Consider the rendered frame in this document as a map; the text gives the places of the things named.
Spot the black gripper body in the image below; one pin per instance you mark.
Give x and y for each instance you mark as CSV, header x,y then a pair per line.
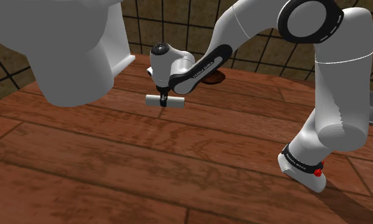
x,y
162,88

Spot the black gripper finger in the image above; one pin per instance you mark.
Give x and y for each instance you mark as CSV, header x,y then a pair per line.
x,y
164,100

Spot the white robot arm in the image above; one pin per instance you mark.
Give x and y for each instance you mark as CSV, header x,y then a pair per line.
x,y
341,93

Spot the brown round dish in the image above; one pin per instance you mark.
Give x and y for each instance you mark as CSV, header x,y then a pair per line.
x,y
216,79

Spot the white toilet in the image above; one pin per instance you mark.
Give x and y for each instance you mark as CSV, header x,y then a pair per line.
x,y
59,46

